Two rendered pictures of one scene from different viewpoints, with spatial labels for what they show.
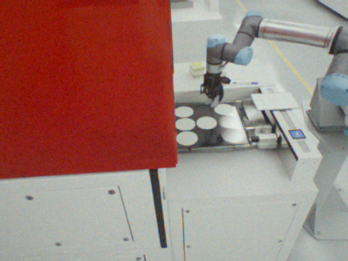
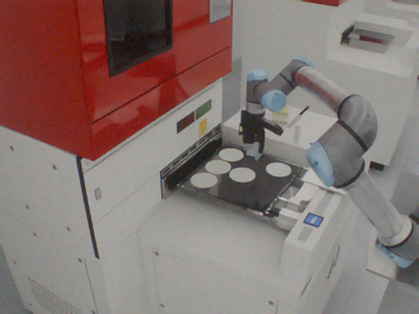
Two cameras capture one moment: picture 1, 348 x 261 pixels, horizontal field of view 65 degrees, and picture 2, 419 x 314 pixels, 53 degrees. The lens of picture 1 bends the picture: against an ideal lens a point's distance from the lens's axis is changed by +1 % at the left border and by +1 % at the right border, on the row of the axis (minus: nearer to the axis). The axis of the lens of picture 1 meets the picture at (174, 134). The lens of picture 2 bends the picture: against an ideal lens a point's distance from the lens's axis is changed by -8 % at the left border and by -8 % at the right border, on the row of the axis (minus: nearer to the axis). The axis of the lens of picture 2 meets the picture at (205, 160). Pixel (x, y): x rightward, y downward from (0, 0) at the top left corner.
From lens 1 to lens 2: 0.85 m
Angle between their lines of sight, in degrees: 27
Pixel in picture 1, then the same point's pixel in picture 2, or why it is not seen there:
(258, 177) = (248, 253)
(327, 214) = not seen: outside the picture
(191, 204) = (159, 246)
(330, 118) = not seen: hidden behind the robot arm
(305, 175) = (295, 271)
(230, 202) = (199, 263)
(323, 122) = not seen: hidden behind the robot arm
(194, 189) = (171, 232)
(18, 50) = (13, 35)
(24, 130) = (11, 89)
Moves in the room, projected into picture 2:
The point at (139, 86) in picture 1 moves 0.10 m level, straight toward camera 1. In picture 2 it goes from (65, 75) to (39, 89)
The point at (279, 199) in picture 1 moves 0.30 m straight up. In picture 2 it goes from (253, 285) to (260, 214)
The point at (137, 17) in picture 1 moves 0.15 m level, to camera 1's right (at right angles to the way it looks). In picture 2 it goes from (62, 27) to (105, 33)
